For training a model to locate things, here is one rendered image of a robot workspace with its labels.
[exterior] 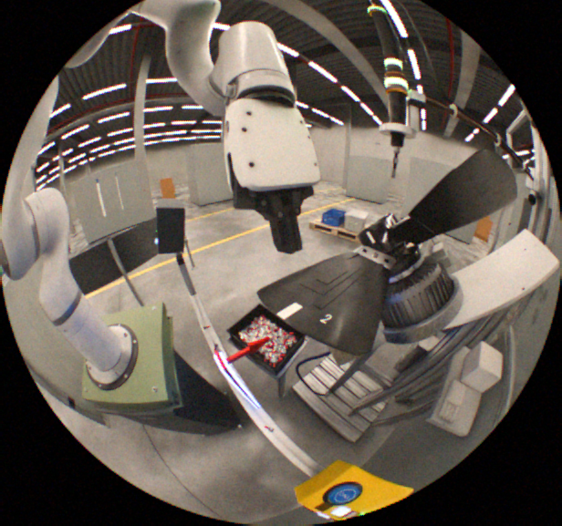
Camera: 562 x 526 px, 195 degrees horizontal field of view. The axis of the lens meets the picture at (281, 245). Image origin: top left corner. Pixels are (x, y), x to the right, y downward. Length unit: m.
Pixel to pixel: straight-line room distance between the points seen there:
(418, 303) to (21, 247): 0.73
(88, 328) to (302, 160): 0.49
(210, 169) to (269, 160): 6.28
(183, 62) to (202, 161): 6.07
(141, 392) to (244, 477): 1.10
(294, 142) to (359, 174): 7.66
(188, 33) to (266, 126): 0.22
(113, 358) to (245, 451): 1.08
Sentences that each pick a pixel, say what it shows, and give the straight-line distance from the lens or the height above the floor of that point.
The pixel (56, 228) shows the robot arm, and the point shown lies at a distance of 0.44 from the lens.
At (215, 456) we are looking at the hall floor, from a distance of 1.45.
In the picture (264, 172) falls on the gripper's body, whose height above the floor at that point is 1.35.
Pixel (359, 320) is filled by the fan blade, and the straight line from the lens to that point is 0.21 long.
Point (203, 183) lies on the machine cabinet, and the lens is 6.35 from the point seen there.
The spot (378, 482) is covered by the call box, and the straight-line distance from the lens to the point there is 0.35.
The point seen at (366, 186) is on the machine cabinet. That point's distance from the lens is 7.74.
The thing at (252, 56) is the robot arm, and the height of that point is 1.49.
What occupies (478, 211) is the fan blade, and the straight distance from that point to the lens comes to 0.39.
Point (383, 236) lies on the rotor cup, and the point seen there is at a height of 1.22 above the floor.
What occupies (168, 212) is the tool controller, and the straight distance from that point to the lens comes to 0.68.
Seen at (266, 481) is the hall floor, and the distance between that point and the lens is 1.44.
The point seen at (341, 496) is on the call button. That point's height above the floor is 1.08.
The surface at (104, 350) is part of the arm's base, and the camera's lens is 0.49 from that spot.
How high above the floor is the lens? 1.36
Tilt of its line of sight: 28 degrees down
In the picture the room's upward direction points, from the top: straight up
